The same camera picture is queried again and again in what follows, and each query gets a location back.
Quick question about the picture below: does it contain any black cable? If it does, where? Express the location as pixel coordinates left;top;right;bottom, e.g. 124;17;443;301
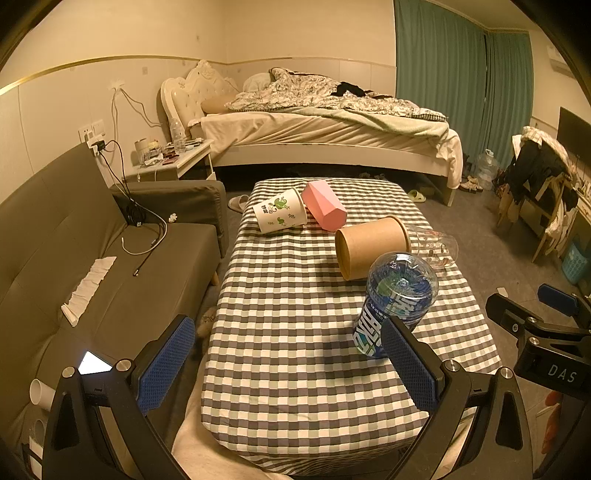
95;138;168;278

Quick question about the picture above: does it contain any wall socket with charger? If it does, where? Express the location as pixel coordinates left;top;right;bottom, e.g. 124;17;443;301
78;119;108;155

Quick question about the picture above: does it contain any blue label clear plastic cup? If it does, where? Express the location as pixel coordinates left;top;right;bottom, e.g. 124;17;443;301
352;251;439;360

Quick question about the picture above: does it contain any pink faceted cup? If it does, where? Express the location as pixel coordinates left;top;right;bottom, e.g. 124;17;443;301
301;181;348;232

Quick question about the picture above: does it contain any white bed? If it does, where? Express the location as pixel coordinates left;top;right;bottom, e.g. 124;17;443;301
161;59;463;207

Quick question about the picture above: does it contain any blue plastic basket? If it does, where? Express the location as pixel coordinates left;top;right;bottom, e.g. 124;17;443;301
562;239;591;285

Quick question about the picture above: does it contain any white paper cup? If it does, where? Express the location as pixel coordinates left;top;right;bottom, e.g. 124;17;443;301
28;378;59;410

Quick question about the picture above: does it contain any beige pillow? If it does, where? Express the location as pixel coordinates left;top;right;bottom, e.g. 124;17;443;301
200;95;242;114

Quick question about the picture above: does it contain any clear glass cup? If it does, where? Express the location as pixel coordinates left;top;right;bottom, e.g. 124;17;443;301
409;228;460;271

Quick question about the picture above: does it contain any green curtain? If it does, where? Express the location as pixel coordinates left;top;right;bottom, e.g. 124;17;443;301
484;30;536;140
393;0;488;110

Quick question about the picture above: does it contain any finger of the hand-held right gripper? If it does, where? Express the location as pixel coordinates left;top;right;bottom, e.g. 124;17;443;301
485;292;557;344
538;283;591;324

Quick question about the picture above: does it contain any white cup with green print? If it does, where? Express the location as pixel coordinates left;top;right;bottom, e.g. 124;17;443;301
252;187;307;234

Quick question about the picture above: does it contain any black television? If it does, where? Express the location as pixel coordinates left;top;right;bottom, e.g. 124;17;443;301
556;106;591;163

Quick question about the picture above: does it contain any black garment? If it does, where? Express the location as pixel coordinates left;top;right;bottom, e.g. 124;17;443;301
331;81;393;99

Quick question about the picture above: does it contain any white cable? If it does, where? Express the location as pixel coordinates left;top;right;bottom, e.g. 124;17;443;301
121;225;168;256

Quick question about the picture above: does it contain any brown paper cup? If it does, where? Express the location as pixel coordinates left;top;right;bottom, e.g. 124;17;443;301
334;215;411;281

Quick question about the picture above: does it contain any white air conditioner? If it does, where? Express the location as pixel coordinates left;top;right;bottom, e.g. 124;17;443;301
545;45;576;77

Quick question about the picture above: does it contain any large water jug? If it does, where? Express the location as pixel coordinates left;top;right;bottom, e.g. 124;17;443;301
474;148;498;193

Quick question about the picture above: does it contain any clear water bottle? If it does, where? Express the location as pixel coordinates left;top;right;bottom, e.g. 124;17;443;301
169;117;187;153

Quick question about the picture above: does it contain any wooden chair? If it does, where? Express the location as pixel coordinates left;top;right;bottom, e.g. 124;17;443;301
496;173;580;265

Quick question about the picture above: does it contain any grey sofa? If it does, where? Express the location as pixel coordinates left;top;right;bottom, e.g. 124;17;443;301
0;141;229;462

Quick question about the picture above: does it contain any white nightstand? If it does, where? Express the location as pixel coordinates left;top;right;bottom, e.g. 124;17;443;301
124;137;218;184

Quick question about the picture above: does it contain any checked tablecloth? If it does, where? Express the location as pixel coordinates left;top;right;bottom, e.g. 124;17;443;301
199;178;503;463

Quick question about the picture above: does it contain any lit phone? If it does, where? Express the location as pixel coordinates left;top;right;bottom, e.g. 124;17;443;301
78;350;112;376

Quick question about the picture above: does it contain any floral duvet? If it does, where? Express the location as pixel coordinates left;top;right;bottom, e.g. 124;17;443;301
225;67;451;126

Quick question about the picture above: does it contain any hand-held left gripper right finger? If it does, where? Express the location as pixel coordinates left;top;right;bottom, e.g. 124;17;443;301
379;316;539;480

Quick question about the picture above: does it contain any white jar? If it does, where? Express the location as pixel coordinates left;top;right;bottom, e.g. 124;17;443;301
134;138;160;160

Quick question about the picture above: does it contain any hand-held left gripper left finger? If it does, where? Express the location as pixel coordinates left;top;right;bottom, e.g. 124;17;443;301
44;315;197;480

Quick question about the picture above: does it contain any pile of clothes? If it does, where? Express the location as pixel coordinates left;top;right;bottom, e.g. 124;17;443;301
502;124;577;205

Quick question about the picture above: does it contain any white folded tissue strip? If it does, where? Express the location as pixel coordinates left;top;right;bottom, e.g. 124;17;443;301
61;257;117;326

